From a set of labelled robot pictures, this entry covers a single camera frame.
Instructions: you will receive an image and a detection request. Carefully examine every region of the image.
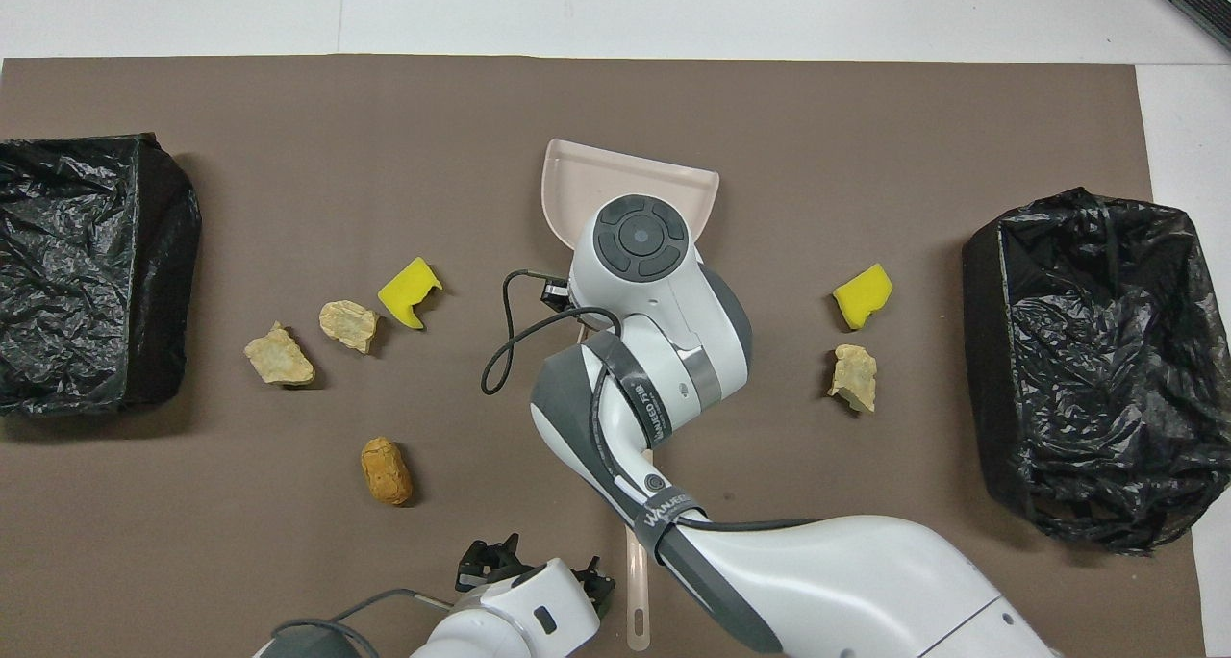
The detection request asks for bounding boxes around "beige hand brush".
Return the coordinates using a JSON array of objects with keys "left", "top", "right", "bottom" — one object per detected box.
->
[{"left": 625, "top": 446, "right": 658, "bottom": 651}]

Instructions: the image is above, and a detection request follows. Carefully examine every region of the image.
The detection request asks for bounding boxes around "brown bread roll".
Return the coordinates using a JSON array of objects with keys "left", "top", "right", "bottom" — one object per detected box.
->
[{"left": 360, "top": 435, "right": 415, "bottom": 507}]

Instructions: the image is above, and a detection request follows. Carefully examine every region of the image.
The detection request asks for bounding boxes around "small beige bread chunk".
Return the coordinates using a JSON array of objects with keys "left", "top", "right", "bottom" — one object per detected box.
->
[{"left": 318, "top": 299, "right": 380, "bottom": 355}]

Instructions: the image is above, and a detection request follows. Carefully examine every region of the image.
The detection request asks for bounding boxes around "notched yellow sponge piece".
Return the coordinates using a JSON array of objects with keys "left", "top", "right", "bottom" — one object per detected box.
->
[{"left": 377, "top": 256, "right": 444, "bottom": 331}]

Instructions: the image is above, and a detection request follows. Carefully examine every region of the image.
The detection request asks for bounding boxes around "large beige bread chunk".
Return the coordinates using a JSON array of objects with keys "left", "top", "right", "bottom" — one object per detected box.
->
[{"left": 243, "top": 321, "right": 316, "bottom": 388}]

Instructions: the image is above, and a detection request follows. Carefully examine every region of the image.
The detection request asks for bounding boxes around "beige torn bread chunk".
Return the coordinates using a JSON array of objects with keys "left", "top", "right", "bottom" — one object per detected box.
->
[{"left": 828, "top": 343, "right": 878, "bottom": 415}]

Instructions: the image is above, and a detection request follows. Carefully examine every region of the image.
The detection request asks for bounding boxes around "large yellow sponge piece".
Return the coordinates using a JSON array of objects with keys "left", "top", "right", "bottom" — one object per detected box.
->
[{"left": 832, "top": 263, "right": 894, "bottom": 333}]

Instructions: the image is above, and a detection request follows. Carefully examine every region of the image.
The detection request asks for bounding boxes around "beige plastic dustpan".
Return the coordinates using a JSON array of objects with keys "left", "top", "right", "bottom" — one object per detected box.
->
[{"left": 541, "top": 139, "right": 720, "bottom": 337}]

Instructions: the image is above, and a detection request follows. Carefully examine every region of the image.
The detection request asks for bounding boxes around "bin with black bag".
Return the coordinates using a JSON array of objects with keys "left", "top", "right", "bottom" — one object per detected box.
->
[
  {"left": 0, "top": 134, "right": 203, "bottom": 418},
  {"left": 962, "top": 187, "right": 1231, "bottom": 556}
]

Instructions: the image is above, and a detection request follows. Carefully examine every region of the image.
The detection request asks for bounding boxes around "brown paper mat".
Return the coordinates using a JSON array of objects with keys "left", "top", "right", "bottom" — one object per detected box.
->
[{"left": 0, "top": 55, "right": 1208, "bottom": 658}]

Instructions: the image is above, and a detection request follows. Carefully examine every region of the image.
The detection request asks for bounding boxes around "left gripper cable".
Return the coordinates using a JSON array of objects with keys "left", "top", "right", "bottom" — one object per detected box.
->
[{"left": 274, "top": 589, "right": 453, "bottom": 640}]

